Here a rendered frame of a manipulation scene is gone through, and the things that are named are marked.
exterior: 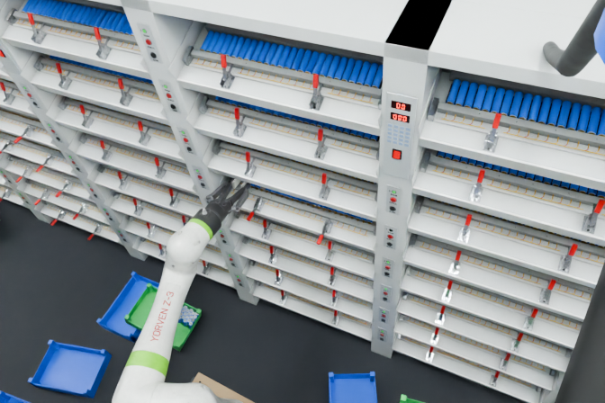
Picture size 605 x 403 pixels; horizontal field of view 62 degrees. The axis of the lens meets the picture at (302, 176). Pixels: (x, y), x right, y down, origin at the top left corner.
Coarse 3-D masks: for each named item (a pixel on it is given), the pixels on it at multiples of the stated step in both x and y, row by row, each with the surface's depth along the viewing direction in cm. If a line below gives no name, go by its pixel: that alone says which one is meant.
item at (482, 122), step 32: (448, 96) 119; (480, 96) 117; (512, 96) 116; (544, 96) 114; (576, 96) 112; (448, 128) 118; (480, 128) 116; (512, 128) 114; (544, 128) 111; (576, 128) 111; (480, 160) 118; (512, 160) 112; (544, 160) 110; (576, 160) 109
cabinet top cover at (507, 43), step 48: (96, 0) 131; (192, 0) 121; (240, 0) 119; (288, 0) 117; (336, 0) 115; (384, 0) 113; (432, 0) 112; (384, 48) 104; (432, 48) 101; (480, 48) 99; (528, 48) 98
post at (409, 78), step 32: (416, 32) 104; (384, 64) 107; (416, 64) 104; (384, 96) 114; (416, 96) 110; (384, 128) 121; (416, 128) 117; (416, 160) 127; (384, 192) 140; (384, 256) 165; (384, 352) 225
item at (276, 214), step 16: (224, 176) 184; (240, 208) 183; (272, 208) 179; (288, 224) 178; (304, 224) 174; (320, 224) 173; (336, 224) 171; (336, 240) 173; (352, 240) 168; (368, 240) 167
